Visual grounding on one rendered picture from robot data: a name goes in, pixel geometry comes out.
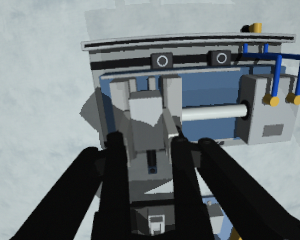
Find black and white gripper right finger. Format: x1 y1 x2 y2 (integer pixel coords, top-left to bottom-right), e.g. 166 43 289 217
163 108 300 240

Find yellow rectangular block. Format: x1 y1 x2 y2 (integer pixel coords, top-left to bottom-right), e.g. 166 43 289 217
230 227 242 240

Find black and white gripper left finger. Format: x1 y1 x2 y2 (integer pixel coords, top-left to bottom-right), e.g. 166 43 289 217
9 111 133 240

